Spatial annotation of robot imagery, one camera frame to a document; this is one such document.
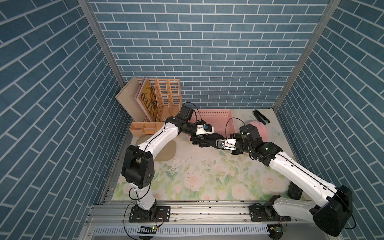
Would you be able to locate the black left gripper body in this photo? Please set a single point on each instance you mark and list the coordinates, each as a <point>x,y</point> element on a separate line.
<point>193,138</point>

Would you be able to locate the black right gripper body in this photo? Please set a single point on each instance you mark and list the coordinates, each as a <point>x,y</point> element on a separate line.
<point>239,147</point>

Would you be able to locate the black baseball cap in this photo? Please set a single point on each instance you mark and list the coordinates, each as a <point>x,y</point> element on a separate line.
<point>209,140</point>

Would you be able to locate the pink baseball cap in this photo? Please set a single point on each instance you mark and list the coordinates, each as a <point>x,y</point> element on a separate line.
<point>261,129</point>

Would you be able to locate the beige baseball cap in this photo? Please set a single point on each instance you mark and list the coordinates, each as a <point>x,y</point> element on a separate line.
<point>166,154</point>

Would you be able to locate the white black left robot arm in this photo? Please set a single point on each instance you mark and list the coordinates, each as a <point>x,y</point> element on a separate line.
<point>138,166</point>

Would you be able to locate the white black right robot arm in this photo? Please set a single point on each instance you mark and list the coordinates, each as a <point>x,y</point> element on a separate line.
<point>317,201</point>

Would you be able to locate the pink perforated plastic basket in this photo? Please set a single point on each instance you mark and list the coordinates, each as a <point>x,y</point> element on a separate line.
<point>218,119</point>

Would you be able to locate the black stapler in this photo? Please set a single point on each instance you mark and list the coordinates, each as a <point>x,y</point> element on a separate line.
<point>260,117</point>

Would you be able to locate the peach plastic desk organizer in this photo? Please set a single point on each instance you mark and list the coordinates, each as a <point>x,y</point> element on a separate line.
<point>169,101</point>

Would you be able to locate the wanted poster book pink edge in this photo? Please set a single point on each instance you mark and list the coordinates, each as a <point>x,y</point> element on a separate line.
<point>147,100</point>

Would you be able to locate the black round object on mat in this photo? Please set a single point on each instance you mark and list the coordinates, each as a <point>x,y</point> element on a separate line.
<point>294,192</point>

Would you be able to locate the beige flat board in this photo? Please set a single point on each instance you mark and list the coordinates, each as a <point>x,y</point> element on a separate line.
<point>126,98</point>

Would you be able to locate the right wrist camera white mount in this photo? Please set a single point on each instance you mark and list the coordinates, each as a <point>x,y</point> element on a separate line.
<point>225,144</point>

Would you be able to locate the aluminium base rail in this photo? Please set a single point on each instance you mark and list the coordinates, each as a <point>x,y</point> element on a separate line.
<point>188,220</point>

